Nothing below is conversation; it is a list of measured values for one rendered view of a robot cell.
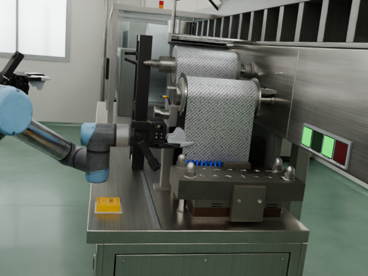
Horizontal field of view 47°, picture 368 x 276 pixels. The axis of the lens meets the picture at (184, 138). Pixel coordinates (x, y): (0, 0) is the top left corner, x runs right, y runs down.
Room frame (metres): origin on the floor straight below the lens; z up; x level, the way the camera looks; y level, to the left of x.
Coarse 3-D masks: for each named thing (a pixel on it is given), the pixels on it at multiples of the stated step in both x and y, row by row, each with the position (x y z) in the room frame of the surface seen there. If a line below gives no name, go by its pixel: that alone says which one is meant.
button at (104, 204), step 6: (102, 198) 1.25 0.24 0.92; (108, 198) 1.25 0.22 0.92; (114, 198) 1.26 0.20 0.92; (102, 204) 1.20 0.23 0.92; (108, 204) 1.20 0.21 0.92; (114, 204) 1.21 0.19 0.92; (96, 210) 1.19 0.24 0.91; (102, 210) 1.20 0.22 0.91; (108, 210) 1.20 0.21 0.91; (114, 210) 1.20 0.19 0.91
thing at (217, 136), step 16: (192, 112) 1.38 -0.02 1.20; (208, 112) 1.39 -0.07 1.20; (192, 128) 1.38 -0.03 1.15; (208, 128) 1.39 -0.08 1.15; (224, 128) 1.40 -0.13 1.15; (240, 128) 1.42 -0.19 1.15; (208, 144) 1.39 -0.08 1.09; (224, 144) 1.41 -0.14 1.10; (240, 144) 1.42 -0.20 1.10; (208, 160) 1.40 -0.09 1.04; (224, 160) 1.41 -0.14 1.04; (240, 160) 1.42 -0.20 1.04
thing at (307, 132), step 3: (306, 129) 1.22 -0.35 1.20; (309, 129) 1.20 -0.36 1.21; (303, 132) 1.23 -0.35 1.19; (306, 132) 1.21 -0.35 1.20; (309, 132) 1.20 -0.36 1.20; (303, 135) 1.23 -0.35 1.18; (306, 135) 1.21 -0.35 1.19; (309, 135) 1.19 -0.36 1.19; (303, 138) 1.22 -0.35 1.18; (306, 138) 1.21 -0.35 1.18; (309, 138) 1.19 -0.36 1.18; (303, 141) 1.22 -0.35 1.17; (306, 141) 1.21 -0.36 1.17; (309, 141) 1.19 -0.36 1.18; (306, 144) 1.20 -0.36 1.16; (309, 144) 1.19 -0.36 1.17
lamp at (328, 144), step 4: (324, 136) 1.11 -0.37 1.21; (324, 140) 1.11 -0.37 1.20; (328, 140) 1.09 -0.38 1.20; (332, 140) 1.07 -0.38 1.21; (324, 144) 1.11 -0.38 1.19; (328, 144) 1.09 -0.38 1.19; (332, 144) 1.07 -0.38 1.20; (324, 148) 1.11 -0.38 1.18; (328, 148) 1.09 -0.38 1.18; (332, 148) 1.07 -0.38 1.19; (324, 152) 1.10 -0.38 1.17; (328, 152) 1.08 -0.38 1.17; (328, 156) 1.08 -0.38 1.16
